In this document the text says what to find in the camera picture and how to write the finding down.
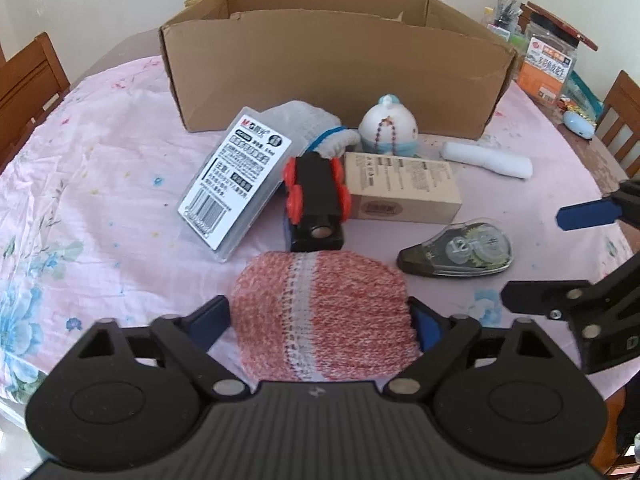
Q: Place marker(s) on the clear plastic case white label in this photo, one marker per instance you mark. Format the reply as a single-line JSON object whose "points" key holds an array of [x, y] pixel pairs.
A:
{"points": [[230, 185]]}

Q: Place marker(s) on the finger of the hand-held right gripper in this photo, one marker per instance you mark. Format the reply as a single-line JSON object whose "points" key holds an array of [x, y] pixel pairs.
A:
{"points": [[585, 214], [540, 296]]}

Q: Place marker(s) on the white sock blue stripe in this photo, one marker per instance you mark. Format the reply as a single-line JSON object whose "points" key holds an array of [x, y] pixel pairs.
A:
{"points": [[300, 120]]}

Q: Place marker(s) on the pink floral tablecloth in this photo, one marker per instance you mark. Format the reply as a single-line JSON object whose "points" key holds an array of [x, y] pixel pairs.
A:
{"points": [[125, 185]]}

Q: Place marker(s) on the brown cardboard box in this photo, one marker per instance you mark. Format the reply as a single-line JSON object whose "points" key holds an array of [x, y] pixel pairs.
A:
{"points": [[325, 70]]}

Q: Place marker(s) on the black toy train red wheels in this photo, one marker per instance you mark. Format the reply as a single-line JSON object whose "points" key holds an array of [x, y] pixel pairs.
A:
{"points": [[315, 200]]}

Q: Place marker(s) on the wooden chair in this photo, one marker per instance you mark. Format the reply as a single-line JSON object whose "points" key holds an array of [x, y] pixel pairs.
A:
{"points": [[622, 115], [30, 85]]}

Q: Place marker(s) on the beige small carton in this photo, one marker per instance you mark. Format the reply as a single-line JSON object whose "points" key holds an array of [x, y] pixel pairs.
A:
{"points": [[400, 190]]}

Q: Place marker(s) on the clear pen holder jar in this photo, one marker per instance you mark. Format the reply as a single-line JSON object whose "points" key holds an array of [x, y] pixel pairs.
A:
{"points": [[507, 12]]}

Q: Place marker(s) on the teal packet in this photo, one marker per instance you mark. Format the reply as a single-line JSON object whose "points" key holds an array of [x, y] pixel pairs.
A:
{"points": [[585, 92]]}

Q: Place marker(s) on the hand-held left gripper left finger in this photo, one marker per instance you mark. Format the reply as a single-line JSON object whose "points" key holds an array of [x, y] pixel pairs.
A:
{"points": [[210, 320]]}

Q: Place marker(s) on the white cloth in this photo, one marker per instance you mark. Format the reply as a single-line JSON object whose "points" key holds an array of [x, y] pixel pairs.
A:
{"points": [[490, 160]]}

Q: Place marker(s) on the light blue earbud case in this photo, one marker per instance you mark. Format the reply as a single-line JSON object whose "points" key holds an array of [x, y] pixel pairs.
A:
{"points": [[580, 124]]}

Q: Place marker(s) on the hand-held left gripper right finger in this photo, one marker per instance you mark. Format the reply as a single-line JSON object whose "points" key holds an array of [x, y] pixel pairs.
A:
{"points": [[430, 330]]}

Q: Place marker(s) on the clear snack jar orange label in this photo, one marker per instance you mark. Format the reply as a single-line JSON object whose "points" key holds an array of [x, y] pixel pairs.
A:
{"points": [[547, 70]]}

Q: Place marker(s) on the dark correction tape dispenser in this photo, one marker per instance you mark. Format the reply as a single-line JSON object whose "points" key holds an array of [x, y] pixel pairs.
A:
{"points": [[460, 250]]}

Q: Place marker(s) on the white round bunny toy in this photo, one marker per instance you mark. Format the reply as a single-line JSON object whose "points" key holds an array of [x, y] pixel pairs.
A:
{"points": [[387, 125]]}

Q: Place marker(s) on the red white knit sock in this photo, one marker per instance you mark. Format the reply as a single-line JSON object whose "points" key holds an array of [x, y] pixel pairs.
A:
{"points": [[320, 310]]}

